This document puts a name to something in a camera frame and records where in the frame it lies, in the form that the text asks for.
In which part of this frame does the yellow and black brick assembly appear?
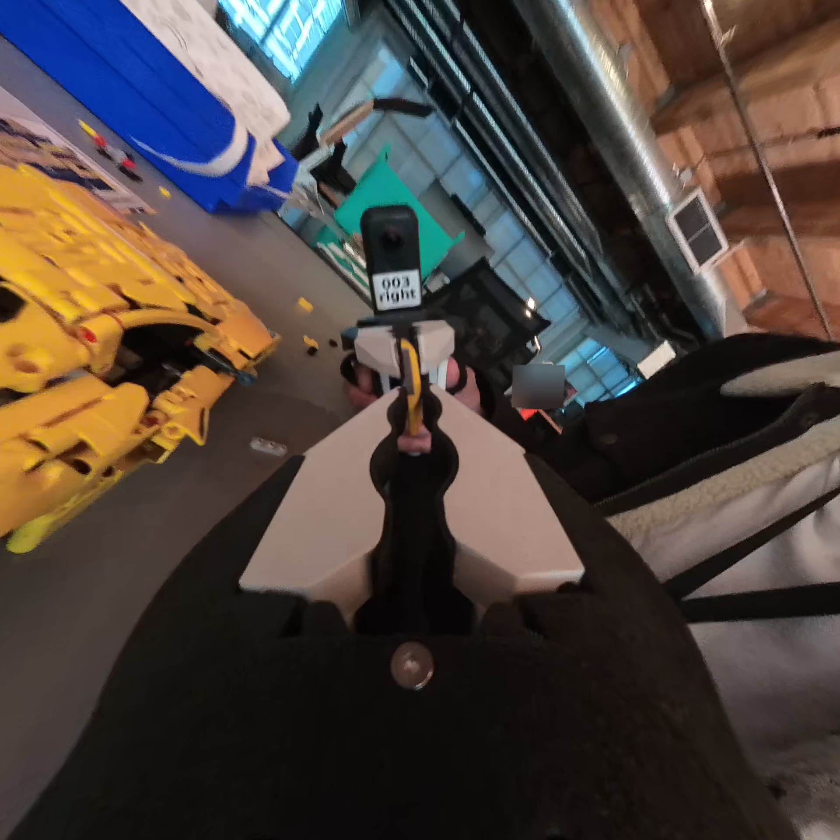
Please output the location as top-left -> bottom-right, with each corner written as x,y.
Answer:
399,338 -> 429,437

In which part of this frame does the curved wood and black lamp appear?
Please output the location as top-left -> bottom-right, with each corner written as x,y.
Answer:
318,97 -> 435,148

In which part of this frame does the green booklet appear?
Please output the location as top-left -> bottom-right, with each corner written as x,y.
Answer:
315,239 -> 370,291

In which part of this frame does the person's right forearm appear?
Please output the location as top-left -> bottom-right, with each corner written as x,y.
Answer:
482,374 -> 586,455

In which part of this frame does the pile of small bricks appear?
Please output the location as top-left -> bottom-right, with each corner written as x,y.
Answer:
77,118 -> 144,183

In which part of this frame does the white air vent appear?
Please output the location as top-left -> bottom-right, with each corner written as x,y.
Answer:
666,187 -> 731,271

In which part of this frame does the person's right hand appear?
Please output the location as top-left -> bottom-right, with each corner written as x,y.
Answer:
344,371 -> 487,455

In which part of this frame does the blue plastic bin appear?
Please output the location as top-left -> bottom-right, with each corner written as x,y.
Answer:
0,0 -> 299,214

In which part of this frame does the green plastic bin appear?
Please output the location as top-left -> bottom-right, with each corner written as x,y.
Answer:
333,146 -> 466,284

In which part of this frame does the small printed leaflet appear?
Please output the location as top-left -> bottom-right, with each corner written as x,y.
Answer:
0,88 -> 156,215

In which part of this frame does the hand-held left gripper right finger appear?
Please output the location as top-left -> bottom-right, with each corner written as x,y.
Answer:
422,385 -> 586,634

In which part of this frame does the silver air duct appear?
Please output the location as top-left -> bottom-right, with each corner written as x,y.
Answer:
525,0 -> 731,340

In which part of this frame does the white shirt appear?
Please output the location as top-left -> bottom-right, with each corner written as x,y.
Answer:
607,427 -> 840,840

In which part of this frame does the white paper strip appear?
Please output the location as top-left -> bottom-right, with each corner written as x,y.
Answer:
128,128 -> 255,178

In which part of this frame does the white patterned paper bag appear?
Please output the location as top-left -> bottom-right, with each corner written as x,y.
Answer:
121,0 -> 293,188

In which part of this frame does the large window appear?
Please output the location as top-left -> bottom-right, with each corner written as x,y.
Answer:
220,0 -> 347,81

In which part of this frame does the grey desk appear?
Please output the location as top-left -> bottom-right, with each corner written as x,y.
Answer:
0,36 -> 421,828

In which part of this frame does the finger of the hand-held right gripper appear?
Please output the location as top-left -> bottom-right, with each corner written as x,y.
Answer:
354,328 -> 403,396
410,320 -> 455,395

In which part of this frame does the black mesh chair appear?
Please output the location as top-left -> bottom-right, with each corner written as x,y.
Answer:
427,257 -> 551,370

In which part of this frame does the yellow toy brick car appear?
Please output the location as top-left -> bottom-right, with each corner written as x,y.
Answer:
0,164 -> 283,553

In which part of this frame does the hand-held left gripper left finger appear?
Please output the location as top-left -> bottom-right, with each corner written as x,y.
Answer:
238,386 -> 412,634

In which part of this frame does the black shoulder strap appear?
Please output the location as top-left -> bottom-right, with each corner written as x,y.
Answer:
663,489 -> 840,624

